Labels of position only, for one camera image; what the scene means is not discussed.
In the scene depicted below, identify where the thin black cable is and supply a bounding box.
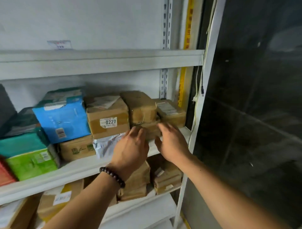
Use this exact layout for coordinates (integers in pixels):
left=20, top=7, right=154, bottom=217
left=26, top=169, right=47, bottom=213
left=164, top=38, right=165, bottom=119
left=200, top=68, right=205, bottom=97

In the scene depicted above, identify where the brown box labelled 0227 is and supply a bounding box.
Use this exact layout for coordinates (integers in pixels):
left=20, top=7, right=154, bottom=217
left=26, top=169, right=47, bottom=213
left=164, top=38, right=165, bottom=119
left=84, top=95, right=130, bottom=140

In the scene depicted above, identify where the person's right forearm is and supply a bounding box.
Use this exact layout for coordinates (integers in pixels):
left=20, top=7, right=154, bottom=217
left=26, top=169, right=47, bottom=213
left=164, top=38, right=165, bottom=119
left=180, top=153, right=287, bottom=229

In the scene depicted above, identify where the person's left forearm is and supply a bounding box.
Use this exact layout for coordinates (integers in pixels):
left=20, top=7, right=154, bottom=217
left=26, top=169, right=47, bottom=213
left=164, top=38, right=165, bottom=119
left=42, top=173, right=123, bottom=229

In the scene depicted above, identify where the person's right hand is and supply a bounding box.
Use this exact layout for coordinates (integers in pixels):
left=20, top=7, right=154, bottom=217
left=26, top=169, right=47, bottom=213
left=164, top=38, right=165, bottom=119
left=154, top=122, right=193, bottom=165

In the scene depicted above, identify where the plain yellow tape line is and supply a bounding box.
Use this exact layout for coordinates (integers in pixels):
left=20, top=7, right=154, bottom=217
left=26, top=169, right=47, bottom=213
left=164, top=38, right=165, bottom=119
left=180, top=211, right=192, bottom=229

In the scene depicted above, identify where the dark glass door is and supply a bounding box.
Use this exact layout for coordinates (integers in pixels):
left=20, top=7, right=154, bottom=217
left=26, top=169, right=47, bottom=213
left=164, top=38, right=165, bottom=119
left=182, top=0, right=302, bottom=229

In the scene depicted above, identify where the yellow printed tape strip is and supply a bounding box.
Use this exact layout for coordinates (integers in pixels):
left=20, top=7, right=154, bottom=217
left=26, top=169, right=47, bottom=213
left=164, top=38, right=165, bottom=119
left=177, top=0, right=195, bottom=109

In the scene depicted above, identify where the taped brown parcel long label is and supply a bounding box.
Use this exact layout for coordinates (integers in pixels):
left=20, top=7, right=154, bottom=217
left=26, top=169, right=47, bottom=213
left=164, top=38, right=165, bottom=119
left=120, top=91, right=158, bottom=126

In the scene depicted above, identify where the grey white box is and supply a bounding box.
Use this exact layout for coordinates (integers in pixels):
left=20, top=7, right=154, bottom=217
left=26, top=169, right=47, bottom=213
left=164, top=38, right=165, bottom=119
left=0, top=84, right=17, bottom=129

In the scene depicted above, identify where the white poly mailer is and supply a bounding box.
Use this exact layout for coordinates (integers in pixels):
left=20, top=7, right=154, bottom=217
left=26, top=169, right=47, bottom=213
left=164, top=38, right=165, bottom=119
left=92, top=132, right=127, bottom=159

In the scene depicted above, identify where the white metal shelf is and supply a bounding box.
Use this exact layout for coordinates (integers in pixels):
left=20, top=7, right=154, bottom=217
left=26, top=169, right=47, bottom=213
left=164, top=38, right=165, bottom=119
left=0, top=0, right=227, bottom=229

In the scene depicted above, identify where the red printed cardboard box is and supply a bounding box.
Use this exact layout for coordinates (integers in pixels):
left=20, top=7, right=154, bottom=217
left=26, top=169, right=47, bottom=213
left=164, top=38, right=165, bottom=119
left=0, top=158, right=17, bottom=187

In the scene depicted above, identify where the row of parcels shelf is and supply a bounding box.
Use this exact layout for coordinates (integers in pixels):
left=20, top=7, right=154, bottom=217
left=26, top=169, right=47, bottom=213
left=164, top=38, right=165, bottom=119
left=9, top=154, right=183, bottom=229

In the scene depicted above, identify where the dark bead bracelet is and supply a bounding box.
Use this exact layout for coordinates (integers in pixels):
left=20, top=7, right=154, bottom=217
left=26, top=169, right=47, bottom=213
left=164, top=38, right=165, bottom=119
left=99, top=166, right=126, bottom=189

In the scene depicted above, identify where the person's left hand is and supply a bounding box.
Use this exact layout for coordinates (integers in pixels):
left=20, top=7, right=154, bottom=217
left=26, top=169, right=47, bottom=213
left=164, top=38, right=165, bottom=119
left=109, top=126, right=149, bottom=182

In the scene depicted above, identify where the teal box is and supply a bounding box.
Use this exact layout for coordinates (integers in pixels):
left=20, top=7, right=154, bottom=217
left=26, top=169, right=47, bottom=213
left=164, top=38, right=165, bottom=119
left=0, top=107, right=50, bottom=159

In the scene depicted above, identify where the small brown box green print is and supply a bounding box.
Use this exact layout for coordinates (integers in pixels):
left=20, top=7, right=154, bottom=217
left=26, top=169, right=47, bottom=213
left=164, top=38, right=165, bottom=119
left=58, top=134, right=97, bottom=162

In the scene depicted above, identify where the blue cardboard box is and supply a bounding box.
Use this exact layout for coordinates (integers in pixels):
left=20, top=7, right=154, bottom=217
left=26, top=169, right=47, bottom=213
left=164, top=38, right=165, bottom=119
left=32, top=87, right=91, bottom=144

